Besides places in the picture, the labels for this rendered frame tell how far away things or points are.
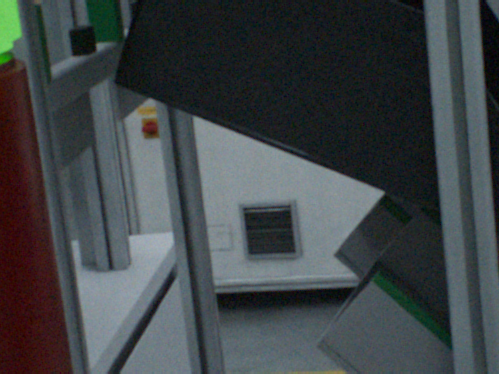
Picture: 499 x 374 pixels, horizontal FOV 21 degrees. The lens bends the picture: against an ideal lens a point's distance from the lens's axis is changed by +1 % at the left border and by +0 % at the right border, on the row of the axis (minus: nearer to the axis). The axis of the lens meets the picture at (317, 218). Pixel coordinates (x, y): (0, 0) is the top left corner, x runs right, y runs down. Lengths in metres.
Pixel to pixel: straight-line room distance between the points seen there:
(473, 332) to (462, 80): 0.10
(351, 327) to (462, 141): 0.10
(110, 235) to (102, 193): 0.06
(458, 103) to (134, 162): 4.26
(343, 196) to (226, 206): 0.41
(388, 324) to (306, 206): 4.06
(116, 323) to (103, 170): 0.32
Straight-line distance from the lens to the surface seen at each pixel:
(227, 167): 4.67
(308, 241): 4.67
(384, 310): 0.58
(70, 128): 0.64
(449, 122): 0.52
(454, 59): 0.52
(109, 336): 1.77
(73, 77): 0.61
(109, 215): 2.06
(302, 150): 0.57
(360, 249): 0.73
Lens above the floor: 1.37
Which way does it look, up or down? 13 degrees down
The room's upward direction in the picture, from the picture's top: 6 degrees counter-clockwise
